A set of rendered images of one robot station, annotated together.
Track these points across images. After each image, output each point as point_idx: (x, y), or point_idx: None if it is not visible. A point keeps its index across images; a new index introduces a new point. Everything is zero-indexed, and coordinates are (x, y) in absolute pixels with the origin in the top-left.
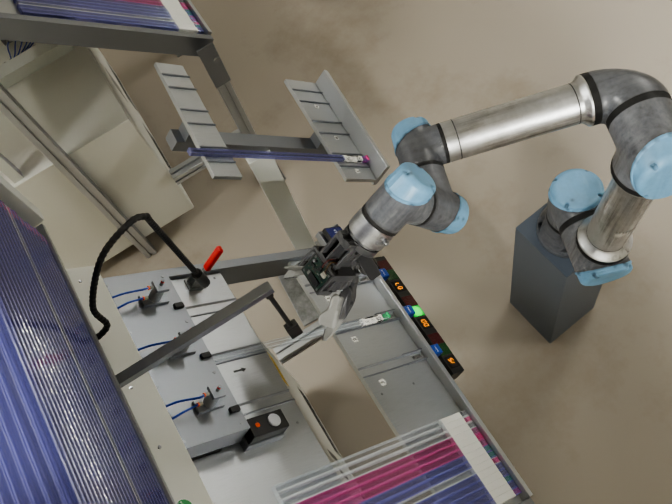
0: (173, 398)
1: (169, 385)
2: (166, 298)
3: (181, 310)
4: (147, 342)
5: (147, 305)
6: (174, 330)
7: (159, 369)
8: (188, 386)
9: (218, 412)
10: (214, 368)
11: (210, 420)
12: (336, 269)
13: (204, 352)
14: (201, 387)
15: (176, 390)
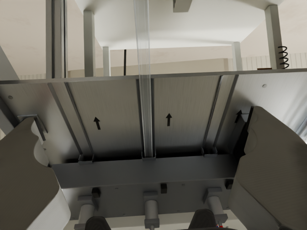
0: (192, 206)
1: (180, 206)
2: (87, 201)
3: (101, 189)
4: (136, 209)
5: (97, 209)
6: (126, 196)
7: (164, 208)
8: (187, 199)
9: (222, 190)
10: (179, 183)
11: (224, 195)
12: None
13: (161, 191)
14: (193, 194)
15: (187, 204)
